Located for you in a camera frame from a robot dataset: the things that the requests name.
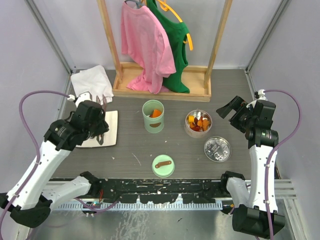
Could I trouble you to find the grey clothes hanger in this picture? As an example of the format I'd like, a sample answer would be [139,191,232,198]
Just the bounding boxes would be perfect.
[124,0,147,9]

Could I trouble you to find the round silver tin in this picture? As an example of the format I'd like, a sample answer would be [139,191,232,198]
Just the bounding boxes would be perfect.
[184,109,212,139]

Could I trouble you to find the aluminium corner frame post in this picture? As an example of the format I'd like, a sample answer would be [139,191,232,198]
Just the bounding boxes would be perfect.
[246,0,292,73]

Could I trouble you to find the green t-shirt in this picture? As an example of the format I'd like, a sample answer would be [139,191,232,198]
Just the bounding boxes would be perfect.
[146,0,190,94]

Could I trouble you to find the pink t-shirt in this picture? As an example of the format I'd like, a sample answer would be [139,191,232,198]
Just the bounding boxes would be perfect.
[121,2,176,94]

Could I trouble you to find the mint green canister lid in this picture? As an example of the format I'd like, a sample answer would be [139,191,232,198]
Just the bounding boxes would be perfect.
[151,154,175,178]

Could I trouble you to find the left aluminium frame post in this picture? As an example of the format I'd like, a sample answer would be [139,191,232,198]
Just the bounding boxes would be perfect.
[23,0,77,75]

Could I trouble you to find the silver embossed tin lid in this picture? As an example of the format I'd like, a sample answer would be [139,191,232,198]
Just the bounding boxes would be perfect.
[203,136,232,163]

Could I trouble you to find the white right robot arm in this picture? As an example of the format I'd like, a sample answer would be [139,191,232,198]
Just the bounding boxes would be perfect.
[216,96,285,240]

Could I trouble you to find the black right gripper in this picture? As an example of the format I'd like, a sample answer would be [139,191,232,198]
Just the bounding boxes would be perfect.
[216,95,256,134]

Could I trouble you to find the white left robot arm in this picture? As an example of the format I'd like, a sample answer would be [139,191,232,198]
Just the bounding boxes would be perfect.
[0,100,109,229]

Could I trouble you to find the orange fried shrimp piece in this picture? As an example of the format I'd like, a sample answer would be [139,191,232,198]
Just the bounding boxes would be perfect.
[202,119,210,132]

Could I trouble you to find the white square plate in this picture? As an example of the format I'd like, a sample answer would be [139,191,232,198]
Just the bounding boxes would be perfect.
[76,110,119,148]

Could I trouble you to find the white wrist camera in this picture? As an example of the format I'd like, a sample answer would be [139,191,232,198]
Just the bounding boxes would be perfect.
[246,89,268,109]
[67,92,92,107]

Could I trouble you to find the white slotted cable duct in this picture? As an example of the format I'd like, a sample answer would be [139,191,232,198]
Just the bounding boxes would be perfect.
[55,200,223,211]

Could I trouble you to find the orange salmon sushi piece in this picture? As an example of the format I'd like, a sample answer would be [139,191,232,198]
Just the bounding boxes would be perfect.
[149,109,162,118]

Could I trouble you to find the orange clothes hanger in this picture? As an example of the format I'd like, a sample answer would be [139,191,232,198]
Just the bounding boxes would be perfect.
[154,0,195,52]

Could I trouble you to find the mint green tin canister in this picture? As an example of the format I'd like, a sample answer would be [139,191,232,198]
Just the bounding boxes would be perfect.
[142,99,165,134]

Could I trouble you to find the wooden clothes rack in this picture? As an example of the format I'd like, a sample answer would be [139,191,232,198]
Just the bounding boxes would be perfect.
[97,0,232,102]

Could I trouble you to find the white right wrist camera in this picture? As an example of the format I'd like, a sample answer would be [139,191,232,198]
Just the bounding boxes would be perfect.
[246,89,268,109]

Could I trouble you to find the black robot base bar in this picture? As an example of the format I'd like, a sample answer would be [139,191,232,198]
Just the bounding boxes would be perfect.
[71,177,250,205]

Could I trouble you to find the white cloth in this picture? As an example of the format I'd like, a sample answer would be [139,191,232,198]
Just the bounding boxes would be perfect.
[70,65,114,103]

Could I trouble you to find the metal serving tongs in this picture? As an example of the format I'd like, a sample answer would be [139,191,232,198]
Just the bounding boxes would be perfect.
[90,94,109,146]

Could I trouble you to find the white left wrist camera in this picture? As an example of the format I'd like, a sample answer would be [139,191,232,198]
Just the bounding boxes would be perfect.
[67,92,92,107]

